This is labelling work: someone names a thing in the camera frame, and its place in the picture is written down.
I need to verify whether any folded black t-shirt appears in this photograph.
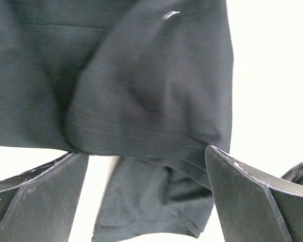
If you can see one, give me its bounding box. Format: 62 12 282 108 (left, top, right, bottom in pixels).
281 162 303 186

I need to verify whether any black t-shirt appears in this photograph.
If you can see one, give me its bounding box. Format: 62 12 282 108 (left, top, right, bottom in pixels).
281 162 303 186
0 1 233 241

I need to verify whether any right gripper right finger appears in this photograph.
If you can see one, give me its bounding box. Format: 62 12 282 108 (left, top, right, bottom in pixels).
205 146 303 242

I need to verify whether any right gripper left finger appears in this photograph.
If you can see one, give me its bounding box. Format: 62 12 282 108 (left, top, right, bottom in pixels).
0 153 89 242

